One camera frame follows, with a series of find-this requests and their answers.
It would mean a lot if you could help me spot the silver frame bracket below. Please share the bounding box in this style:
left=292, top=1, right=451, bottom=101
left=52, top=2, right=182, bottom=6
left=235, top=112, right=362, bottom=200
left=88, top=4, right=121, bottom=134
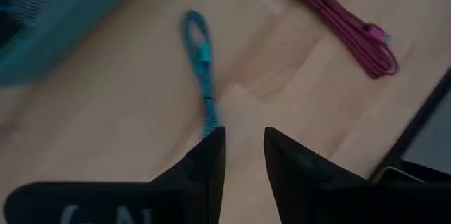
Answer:
left=382, top=166, right=424, bottom=184

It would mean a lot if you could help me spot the teal plastic bin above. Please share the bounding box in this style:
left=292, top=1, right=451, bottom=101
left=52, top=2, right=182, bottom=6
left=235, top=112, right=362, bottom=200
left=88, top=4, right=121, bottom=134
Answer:
left=0, top=0, right=156, bottom=87

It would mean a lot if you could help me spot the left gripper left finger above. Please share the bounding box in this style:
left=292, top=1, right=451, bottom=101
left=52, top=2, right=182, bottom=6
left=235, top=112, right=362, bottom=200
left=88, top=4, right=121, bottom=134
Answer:
left=149, top=127, right=227, bottom=224

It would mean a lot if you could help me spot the blue teal braided USB-C cable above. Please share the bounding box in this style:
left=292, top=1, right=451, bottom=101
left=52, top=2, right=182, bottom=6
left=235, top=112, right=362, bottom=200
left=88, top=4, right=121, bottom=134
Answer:
left=180, top=9, right=222, bottom=139

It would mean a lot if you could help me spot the black aluminium table frame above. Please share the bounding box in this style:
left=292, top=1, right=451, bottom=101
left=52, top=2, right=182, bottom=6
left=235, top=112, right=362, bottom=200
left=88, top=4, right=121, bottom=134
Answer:
left=368, top=67, right=451, bottom=185

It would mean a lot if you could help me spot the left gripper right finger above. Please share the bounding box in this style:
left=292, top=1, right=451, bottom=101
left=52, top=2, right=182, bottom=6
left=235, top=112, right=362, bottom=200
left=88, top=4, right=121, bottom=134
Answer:
left=263, top=127, right=371, bottom=224

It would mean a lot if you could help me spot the magenta braided USB-C cable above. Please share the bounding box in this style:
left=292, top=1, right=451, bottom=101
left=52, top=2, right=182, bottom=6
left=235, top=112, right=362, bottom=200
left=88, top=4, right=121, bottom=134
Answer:
left=273, top=0, right=400, bottom=80

